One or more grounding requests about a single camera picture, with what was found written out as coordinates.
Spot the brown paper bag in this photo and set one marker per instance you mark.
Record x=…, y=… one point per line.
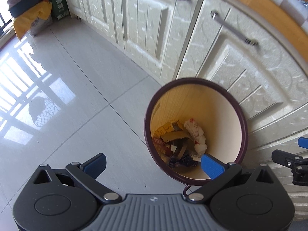
x=171, y=136

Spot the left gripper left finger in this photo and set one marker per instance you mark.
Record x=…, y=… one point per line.
x=85, y=175

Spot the round trash bin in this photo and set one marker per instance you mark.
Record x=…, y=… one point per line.
x=188, y=118

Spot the yellow sack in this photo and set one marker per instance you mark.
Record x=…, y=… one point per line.
x=22, y=23

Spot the cream cabinet front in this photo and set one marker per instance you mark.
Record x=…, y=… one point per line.
x=178, y=39

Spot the white plastic bag red print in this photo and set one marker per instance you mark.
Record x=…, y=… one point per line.
x=199, y=139

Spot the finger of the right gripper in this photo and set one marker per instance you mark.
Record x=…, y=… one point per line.
x=303, y=142
x=295, y=162

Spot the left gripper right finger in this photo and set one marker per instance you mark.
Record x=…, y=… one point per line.
x=220, y=174

